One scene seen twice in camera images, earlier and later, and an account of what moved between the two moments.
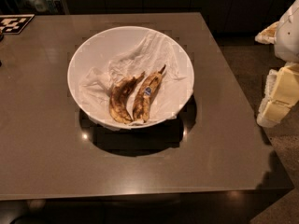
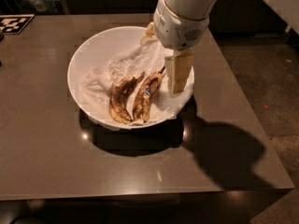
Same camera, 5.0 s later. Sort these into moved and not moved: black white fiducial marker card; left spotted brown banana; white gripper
Moved: white gripper
Not moved: left spotted brown banana; black white fiducial marker card
